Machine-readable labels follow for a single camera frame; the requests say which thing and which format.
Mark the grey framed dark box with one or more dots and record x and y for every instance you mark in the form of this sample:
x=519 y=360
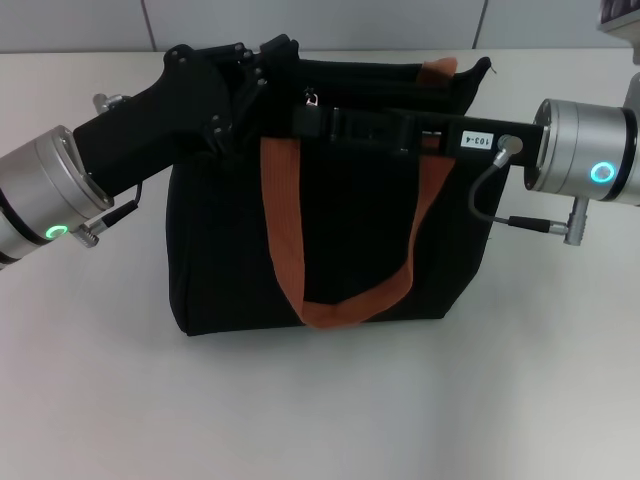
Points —
x=620 y=12

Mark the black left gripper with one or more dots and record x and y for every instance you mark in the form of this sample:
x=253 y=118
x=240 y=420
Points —
x=165 y=115

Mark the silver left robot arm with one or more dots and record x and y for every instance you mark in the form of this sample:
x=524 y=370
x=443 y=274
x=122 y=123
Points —
x=40 y=195

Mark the silver metal zipper pull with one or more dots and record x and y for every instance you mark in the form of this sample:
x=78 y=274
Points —
x=312 y=97

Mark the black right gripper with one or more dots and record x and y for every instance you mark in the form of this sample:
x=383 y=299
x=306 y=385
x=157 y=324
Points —
x=440 y=137

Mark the black fabric food bag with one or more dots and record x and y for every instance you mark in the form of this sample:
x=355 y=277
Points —
x=230 y=250

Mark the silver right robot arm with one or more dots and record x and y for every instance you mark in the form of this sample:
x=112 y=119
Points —
x=580 y=150

